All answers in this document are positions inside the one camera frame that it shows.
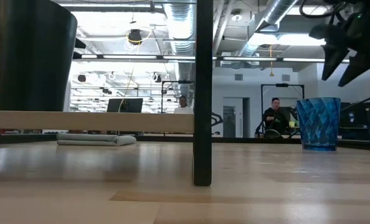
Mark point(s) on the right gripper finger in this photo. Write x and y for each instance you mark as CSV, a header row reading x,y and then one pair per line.
x,y
333,59
357,68

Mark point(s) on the black cup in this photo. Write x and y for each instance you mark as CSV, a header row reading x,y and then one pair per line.
x,y
35,56

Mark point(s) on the black shelf upright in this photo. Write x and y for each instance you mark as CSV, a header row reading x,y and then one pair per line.
x,y
203,93

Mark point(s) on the wooden shelf board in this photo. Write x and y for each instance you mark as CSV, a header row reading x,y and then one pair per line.
x,y
88,122

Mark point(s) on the black display cart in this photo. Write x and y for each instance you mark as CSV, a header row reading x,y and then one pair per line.
x,y
359,121

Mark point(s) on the blue faceted plastic cup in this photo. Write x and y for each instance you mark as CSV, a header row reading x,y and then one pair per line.
x,y
319,124

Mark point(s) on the person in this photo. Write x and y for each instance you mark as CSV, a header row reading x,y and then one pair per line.
x,y
275,119
182,107

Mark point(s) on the black desk monitor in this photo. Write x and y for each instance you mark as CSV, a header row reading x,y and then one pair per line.
x,y
126,105

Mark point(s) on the grey folded cloth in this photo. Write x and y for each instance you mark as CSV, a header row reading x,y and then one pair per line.
x,y
94,139

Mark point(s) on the black camera gantry frame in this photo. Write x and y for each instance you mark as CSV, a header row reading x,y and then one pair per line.
x,y
175,81
281,85

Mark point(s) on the silver ventilation duct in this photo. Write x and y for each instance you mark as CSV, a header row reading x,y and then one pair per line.
x,y
182,25

